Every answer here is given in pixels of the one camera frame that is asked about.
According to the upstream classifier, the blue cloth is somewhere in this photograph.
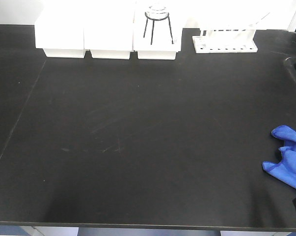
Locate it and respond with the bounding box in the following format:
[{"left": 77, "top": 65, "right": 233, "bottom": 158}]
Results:
[{"left": 262, "top": 125, "right": 296, "bottom": 189}]

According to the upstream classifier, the white test tube rack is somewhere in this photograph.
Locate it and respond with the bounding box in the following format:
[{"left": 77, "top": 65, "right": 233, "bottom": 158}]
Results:
[{"left": 192, "top": 12, "right": 270, "bottom": 54}]

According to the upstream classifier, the right white storage bin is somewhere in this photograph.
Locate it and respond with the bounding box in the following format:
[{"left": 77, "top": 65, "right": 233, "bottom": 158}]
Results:
[{"left": 133, "top": 0, "right": 184, "bottom": 60}]

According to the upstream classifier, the white storage bin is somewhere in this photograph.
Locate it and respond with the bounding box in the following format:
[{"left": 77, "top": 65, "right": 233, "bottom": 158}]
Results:
[
  {"left": 34, "top": 0, "right": 85, "bottom": 59},
  {"left": 133, "top": 0, "right": 184, "bottom": 60},
  {"left": 84, "top": 0, "right": 136, "bottom": 59}
]

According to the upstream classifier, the clear glass dish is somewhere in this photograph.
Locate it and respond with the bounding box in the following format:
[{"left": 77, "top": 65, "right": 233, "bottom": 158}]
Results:
[{"left": 145, "top": 3, "right": 169, "bottom": 20}]

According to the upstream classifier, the middle white storage bin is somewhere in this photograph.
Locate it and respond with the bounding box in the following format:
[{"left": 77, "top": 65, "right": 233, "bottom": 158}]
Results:
[{"left": 84, "top": 0, "right": 136, "bottom": 59}]

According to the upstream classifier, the left white storage bin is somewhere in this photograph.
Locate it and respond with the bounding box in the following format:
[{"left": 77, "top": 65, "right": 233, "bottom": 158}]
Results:
[{"left": 34, "top": 0, "right": 85, "bottom": 59}]

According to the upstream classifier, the black wire tripod stand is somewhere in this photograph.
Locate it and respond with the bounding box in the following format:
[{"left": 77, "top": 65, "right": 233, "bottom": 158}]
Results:
[{"left": 143, "top": 11, "right": 174, "bottom": 45}]

